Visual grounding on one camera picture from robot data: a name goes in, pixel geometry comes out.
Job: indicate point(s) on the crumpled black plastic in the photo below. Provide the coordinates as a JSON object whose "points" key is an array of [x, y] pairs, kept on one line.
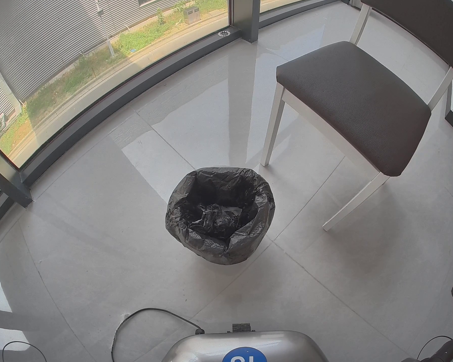
{"points": [[215, 219]]}

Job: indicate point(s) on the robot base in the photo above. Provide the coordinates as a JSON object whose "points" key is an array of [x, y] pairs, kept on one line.
{"points": [[245, 347]]}

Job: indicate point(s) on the black plastic bag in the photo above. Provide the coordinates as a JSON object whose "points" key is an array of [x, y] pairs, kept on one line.
{"points": [[181, 217]]}

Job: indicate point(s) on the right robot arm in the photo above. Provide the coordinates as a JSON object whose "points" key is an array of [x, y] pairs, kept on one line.
{"points": [[443, 353]]}

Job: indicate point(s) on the white chair with grey cushions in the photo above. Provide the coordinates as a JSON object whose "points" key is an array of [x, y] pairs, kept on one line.
{"points": [[355, 100]]}

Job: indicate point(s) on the window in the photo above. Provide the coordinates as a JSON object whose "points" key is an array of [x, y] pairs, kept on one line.
{"points": [[79, 32]]}

